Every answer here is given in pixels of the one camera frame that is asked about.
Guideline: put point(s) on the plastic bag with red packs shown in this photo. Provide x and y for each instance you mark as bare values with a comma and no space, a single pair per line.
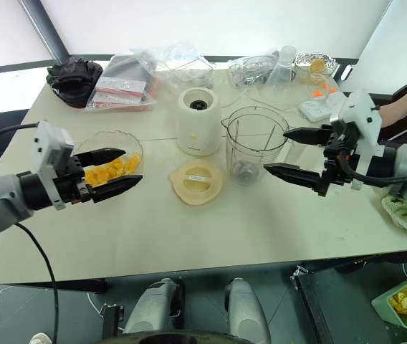
121,89

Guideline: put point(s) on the black crumpled cloth bag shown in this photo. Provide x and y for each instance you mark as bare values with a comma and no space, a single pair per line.
74,80

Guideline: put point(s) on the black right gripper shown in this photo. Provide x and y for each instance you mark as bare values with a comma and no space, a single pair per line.
337,157

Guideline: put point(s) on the green terry towel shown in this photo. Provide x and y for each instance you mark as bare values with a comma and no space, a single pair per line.
402,215

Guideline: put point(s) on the orange peel piece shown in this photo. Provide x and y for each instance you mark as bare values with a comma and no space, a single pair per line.
318,66

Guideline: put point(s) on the silver foil bowl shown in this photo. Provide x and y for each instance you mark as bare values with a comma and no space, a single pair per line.
327,59

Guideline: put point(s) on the clear blender jar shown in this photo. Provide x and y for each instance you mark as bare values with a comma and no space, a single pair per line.
246,157

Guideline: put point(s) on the clear crumpled plastic bag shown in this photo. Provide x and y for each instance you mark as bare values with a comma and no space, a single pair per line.
182,62

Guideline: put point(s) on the orange plugs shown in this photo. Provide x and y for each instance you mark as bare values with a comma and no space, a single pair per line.
320,92

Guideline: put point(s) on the cream blender lid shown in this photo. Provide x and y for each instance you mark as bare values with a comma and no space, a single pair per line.
196,182

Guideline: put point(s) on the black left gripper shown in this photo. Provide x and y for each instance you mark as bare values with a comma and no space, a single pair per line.
71,181

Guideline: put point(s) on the dark window frame post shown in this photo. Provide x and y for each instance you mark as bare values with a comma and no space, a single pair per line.
46,32

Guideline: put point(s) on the black box under table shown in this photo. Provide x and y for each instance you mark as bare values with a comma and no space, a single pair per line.
339,304

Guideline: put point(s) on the clear glass bowl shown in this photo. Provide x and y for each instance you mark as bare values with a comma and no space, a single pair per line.
132,143

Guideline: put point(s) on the white blender base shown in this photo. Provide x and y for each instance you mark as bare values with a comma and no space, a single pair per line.
198,125

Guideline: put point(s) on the white tray with orange items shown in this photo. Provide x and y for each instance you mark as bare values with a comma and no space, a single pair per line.
318,107

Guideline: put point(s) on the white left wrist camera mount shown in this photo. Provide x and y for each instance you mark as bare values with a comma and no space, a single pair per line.
51,143

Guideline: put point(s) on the green waste bin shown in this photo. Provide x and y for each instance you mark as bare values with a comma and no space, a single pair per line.
386,304

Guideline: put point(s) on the grey robot leg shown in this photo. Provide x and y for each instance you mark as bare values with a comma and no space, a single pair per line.
244,311
149,308

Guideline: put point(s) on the white power adapter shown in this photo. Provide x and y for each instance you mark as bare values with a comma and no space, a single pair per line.
363,118

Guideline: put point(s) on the black table bracket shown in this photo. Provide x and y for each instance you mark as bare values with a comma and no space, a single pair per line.
112,320

